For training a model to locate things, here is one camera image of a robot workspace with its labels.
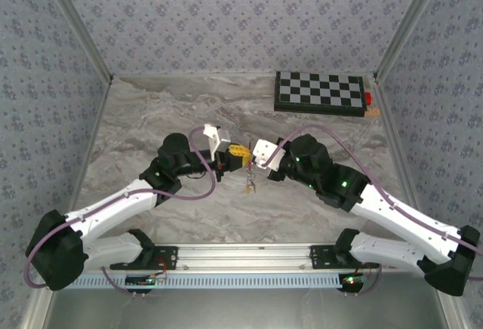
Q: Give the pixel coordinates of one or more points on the yellow plastic key tag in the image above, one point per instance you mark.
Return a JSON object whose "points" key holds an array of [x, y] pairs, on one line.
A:
{"points": [[248, 190]]}

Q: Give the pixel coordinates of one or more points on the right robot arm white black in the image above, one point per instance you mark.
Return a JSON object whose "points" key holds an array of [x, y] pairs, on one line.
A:
{"points": [[396, 216]]}

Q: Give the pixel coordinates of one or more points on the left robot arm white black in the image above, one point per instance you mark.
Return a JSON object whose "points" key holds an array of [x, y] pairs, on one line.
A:
{"points": [[113, 202]]}

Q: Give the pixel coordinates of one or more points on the black grey chessboard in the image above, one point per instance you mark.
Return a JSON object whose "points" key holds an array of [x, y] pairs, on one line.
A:
{"points": [[320, 89]]}

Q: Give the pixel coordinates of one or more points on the small wooden block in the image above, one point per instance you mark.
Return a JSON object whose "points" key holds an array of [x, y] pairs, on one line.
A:
{"points": [[373, 112]]}

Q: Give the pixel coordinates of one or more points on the small red block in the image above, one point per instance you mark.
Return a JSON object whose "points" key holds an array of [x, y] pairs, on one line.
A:
{"points": [[368, 98]]}

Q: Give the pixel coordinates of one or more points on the small circuit board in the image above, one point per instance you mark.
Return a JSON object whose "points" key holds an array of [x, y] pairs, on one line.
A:
{"points": [[145, 280], [352, 280]]}

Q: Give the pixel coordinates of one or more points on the grey metal panel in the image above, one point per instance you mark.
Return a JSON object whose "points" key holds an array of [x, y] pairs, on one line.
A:
{"points": [[241, 310]]}

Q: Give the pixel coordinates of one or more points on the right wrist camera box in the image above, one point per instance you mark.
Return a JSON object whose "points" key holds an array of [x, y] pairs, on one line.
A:
{"points": [[266, 151]]}

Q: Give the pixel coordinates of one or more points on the aluminium table side rail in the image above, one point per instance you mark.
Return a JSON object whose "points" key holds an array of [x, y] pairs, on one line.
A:
{"points": [[91, 136], [396, 136]]}

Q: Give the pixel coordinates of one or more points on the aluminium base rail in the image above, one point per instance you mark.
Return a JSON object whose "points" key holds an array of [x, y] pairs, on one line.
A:
{"points": [[241, 257]]}

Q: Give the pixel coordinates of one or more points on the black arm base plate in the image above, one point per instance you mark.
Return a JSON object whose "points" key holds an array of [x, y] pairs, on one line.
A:
{"points": [[168, 259], [320, 257]]}

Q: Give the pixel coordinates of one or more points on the aluminium frame post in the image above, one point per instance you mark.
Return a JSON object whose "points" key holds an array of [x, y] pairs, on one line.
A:
{"points": [[409, 23], [78, 23]]}

